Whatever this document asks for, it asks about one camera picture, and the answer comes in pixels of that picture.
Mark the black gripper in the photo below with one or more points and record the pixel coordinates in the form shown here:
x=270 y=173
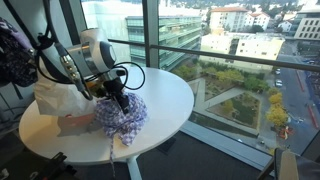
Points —
x=116 y=87

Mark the purple patterned dress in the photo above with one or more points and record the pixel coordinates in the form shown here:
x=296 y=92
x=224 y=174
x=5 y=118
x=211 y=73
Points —
x=123 y=123

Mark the white plastic bag red print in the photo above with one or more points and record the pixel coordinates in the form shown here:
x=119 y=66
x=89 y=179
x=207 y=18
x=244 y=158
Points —
x=56 y=96

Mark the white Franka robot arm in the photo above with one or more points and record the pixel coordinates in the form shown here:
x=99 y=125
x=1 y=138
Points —
x=93 y=53

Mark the round white table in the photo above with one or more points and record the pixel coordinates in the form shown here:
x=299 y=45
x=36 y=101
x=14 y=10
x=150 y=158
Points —
x=166 y=100

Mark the dark window mullion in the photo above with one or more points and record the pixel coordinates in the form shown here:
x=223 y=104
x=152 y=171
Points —
x=151 y=33
x=71 y=20

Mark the dark horizontal window railing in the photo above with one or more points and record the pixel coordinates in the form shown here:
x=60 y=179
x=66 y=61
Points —
x=233 y=57

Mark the wooden chair grey cushion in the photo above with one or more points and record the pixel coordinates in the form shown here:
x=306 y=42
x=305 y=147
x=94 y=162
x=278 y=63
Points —
x=286 y=165

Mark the black camera stand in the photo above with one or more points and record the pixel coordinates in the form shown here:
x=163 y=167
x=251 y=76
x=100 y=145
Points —
x=53 y=166

